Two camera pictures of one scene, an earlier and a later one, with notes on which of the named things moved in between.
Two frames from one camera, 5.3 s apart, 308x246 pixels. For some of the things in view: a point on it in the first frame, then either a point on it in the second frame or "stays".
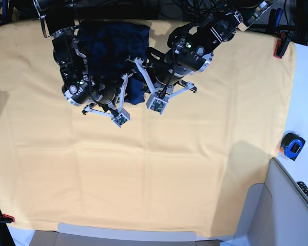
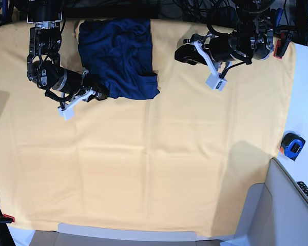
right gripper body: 165,73 to 220,48
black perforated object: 306,189 stays
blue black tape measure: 292,144 stays
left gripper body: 107,99 to 73,83
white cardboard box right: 276,213 stays
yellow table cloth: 52,163 stays
